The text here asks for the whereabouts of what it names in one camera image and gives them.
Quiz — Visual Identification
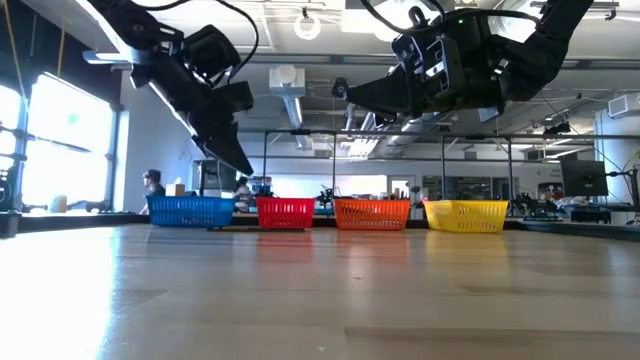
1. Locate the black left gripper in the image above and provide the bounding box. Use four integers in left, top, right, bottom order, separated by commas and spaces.
130, 53, 256, 177

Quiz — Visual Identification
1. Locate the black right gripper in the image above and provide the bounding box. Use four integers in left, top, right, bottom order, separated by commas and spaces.
344, 8, 506, 117

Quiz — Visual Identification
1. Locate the black computer monitor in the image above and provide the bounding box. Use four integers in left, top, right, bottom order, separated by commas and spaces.
192, 158, 239, 192
559, 158, 610, 198

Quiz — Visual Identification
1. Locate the person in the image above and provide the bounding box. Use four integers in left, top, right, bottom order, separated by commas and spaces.
140, 168, 167, 216
233, 175, 254, 211

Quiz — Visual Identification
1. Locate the blue plastic bin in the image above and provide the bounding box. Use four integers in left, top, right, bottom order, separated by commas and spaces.
145, 195, 236, 229

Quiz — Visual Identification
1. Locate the bright ceiling light panel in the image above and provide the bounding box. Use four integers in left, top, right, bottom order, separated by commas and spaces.
342, 0, 541, 41

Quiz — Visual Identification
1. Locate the red plastic bin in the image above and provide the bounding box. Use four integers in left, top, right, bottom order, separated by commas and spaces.
255, 197, 316, 231

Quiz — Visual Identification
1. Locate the orange plastic bin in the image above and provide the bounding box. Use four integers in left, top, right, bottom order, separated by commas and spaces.
333, 199, 411, 232

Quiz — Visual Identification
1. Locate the yellow plastic bin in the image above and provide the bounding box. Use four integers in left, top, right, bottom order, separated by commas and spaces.
423, 199, 510, 234

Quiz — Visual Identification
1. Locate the large bright window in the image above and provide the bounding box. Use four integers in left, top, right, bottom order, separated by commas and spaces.
0, 74, 120, 215

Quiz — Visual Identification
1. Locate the dark background desk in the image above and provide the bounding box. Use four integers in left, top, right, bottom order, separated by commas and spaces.
562, 202, 631, 225

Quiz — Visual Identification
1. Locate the white ceiling duct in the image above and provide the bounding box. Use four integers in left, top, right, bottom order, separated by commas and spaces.
268, 63, 307, 151

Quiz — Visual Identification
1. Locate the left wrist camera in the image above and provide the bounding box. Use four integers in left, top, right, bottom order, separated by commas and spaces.
182, 23, 242, 84

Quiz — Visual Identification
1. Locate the white cable coil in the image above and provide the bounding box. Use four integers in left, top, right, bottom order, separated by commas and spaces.
293, 13, 323, 42

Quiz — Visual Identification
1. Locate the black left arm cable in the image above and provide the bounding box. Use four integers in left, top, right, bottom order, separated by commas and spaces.
134, 0, 261, 86

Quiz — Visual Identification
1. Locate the white wall air unit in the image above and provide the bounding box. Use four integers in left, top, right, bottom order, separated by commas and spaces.
607, 92, 640, 120

